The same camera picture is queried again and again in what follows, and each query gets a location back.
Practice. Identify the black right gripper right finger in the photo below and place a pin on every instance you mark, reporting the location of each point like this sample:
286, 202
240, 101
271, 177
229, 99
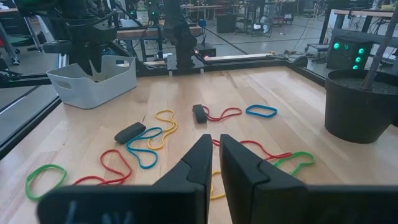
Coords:
280, 202

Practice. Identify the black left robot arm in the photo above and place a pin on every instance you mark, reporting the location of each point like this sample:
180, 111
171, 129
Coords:
180, 34

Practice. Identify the yellow rubber band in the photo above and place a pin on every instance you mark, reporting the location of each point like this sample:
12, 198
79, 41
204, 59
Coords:
170, 132
217, 196

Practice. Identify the red rubber band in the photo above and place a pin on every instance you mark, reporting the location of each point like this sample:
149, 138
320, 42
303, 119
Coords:
264, 151
217, 119
105, 166

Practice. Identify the green rubber band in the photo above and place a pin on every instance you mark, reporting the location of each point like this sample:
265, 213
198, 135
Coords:
29, 179
308, 155

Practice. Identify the small black power box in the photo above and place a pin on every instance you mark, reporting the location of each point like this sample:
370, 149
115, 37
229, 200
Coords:
205, 49

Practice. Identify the black computer green lights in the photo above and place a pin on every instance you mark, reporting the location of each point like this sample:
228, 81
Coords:
345, 56

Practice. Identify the black floor box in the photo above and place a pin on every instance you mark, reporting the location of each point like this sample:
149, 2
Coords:
226, 23

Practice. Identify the grey plastic bin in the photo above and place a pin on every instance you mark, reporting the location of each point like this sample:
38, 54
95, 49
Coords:
93, 90

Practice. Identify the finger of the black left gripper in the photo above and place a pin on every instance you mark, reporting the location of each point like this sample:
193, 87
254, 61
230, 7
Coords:
85, 63
97, 60

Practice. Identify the green potted plant black pot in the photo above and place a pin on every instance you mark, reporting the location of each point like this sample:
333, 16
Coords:
354, 115

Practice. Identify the wooden desk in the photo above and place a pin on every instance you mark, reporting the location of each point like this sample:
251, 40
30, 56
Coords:
367, 13

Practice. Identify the blue rubber band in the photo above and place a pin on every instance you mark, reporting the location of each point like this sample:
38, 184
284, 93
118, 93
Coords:
141, 150
261, 117

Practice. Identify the wooden workbench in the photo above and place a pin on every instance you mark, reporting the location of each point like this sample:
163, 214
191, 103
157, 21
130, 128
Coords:
149, 32

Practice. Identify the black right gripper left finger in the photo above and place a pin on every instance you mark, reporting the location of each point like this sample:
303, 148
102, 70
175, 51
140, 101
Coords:
174, 202

